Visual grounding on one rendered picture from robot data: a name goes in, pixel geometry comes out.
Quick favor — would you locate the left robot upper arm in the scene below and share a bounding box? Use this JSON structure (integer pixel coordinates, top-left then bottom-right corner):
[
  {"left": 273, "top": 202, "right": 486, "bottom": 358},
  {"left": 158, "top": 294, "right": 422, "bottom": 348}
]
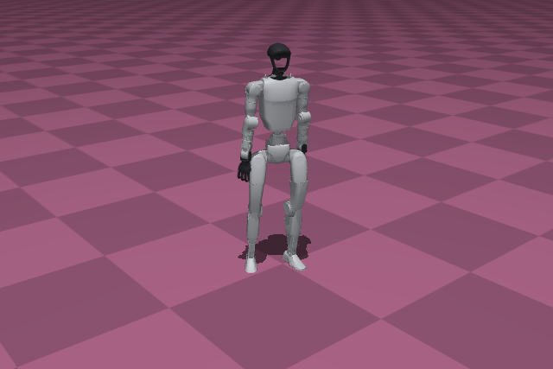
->
[{"left": 296, "top": 78, "right": 311, "bottom": 124}]

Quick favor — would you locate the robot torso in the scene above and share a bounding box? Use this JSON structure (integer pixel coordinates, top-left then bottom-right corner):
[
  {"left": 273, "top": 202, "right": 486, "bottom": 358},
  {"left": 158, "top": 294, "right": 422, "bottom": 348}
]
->
[{"left": 258, "top": 73, "right": 299, "bottom": 163}]

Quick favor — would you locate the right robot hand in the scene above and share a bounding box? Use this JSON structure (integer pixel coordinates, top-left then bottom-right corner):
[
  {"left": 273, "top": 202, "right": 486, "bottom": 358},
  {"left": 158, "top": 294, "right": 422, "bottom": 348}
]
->
[{"left": 238, "top": 152, "right": 251, "bottom": 182}]

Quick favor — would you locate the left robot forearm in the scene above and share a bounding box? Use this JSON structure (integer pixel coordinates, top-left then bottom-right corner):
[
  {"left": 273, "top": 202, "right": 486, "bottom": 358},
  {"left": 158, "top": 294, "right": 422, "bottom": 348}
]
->
[{"left": 296, "top": 121, "right": 310, "bottom": 150}]

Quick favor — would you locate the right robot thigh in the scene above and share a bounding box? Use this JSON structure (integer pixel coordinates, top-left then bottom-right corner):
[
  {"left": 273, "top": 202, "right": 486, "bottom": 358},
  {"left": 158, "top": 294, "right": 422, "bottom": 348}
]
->
[{"left": 249, "top": 150, "right": 267, "bottom": 218}]

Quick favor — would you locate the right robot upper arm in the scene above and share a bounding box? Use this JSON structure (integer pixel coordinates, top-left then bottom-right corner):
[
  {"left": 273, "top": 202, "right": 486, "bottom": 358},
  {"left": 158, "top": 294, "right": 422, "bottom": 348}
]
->
[{"left": 245, "top": 80, "right": 264, "bottom": 129}]

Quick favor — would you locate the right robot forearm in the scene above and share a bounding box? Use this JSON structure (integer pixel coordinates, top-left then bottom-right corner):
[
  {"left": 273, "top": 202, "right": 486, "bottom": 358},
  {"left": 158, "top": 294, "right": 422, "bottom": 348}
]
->
[{"left": 241, "top": 118, "right": 254, "bottom": 159}]

